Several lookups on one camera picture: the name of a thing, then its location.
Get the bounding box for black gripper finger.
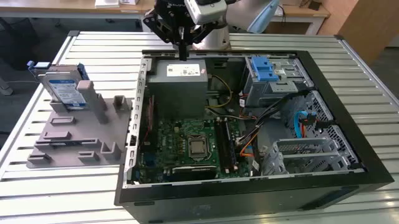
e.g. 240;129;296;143
182;20;220;62
142;8;185;62

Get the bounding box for hard disk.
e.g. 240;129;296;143
26;61;90;111

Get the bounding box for black red power wire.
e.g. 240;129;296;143
304;112;337;129

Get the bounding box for metal disk bay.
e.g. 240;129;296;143
261;137;356;175

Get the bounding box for blue plastic drive latch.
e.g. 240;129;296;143
250;57;277;81

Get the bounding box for long wooden desk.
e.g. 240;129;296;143
30;0;331;21

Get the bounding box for grey power supply unit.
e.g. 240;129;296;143
145;59;209;121

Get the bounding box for metal optical drive cage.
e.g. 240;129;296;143
242;56;313;108

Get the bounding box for black waste bin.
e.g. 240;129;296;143
0;17;40;71

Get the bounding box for green motherboard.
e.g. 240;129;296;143
136;118;252;184

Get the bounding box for dark RAM stick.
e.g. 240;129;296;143
222;118;240;171

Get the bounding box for silver CPU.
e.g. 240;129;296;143
189;139;206;156

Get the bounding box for grey parts rack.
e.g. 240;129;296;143
26;80;133;169

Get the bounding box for wooden cabinet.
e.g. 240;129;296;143
317;0;399;66

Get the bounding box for grey furniture foot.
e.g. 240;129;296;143
0;76;13;96

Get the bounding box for black graphics card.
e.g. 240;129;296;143
169;165;218;182

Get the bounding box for black open PC case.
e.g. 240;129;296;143
113;49;395;222

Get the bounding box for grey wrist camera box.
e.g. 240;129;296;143
182;0;228;25

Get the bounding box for yellow wires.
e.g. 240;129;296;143
205;74;233;109

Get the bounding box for red twisted wire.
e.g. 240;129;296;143
142;94;156;145

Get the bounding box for black wire bundle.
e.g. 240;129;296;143
248;91;312;150

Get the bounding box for blue data wire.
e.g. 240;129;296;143
292;111;312;140

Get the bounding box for orange flat wire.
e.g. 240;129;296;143
238;143;254;157

